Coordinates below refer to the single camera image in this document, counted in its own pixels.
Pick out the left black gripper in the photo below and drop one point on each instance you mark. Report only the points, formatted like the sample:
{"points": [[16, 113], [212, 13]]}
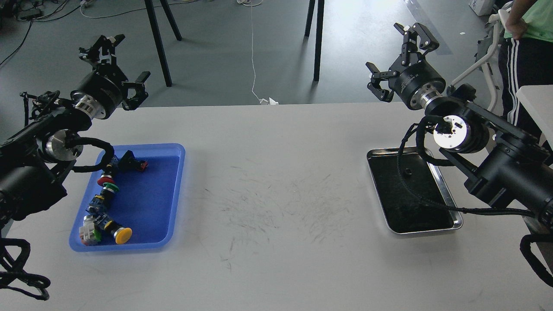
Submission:
{"points": [[106, 87]]}

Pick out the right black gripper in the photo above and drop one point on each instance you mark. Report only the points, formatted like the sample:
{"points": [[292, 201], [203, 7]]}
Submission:
{"points": [[410, 72]]}

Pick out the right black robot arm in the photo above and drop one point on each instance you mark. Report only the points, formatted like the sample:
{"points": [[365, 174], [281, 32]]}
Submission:
{"points": [[504, 164]]}

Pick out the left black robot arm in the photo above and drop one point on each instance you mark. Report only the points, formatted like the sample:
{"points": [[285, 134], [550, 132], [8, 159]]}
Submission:
{"points": [[36, 160]]}

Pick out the black red connector part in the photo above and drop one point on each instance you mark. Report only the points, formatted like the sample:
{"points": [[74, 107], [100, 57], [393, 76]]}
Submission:
{"points": [[130, 163]]}

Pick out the black stand leg left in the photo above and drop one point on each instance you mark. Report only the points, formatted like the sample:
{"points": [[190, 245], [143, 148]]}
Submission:
{"points": [[157, 36]]}

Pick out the black stand leg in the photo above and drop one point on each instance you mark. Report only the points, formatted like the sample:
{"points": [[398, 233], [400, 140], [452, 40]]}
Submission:
{"points": [[157, 36], [319, 6]]}

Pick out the black stand leg right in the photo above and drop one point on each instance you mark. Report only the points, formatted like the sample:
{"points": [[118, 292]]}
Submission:
{"points": [[319, 6]]}

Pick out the white chair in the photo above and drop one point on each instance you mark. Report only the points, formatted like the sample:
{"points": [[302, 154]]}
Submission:
{"points": [[486, 49]]}

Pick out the white box on floor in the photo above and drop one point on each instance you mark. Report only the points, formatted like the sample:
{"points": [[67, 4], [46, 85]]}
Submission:
{"points": [[481, 7]]}

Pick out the blue plastic tray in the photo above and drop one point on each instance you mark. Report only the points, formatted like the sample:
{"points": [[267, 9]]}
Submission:
{"points": [[147, 201]]}

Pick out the person in green shirt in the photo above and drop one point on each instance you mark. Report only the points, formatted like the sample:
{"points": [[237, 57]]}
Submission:
{"points": [[525, 59]]}

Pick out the white side table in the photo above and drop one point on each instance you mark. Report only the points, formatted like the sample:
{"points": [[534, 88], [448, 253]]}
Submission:
{"points": [[538, 101]]}

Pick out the metal tray with black mat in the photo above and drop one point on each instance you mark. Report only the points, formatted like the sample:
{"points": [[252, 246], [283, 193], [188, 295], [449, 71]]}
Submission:
{"points": [[404, 213]]}

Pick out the white green terminal block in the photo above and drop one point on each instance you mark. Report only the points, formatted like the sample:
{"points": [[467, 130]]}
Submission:
{"points": [[89, 234]]}

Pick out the red push button switch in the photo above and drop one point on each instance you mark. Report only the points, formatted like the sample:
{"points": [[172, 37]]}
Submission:
{"points": [[109, 172]]}

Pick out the green push button switch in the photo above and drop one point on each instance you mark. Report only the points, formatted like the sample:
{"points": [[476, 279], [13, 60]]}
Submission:
{"points": [[107, 193]]}

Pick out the yellow push button switch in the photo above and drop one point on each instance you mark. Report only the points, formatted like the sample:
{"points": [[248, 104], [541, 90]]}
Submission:
{"points": [[120, 234]]}

